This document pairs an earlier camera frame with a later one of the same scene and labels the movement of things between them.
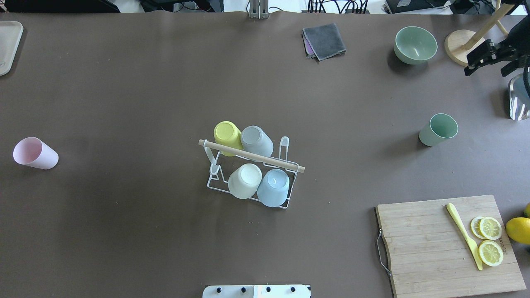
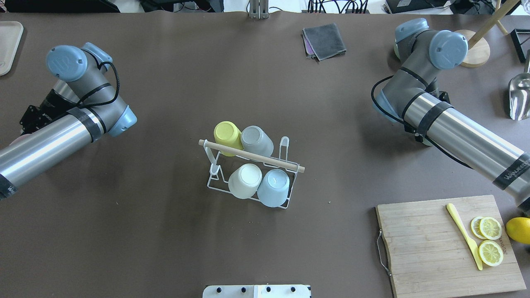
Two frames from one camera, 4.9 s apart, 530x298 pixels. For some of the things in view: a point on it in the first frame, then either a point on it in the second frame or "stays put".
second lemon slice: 490,253 stays put
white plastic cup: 244,181 stays put
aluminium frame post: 258,9 stays put
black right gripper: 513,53 -> 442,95
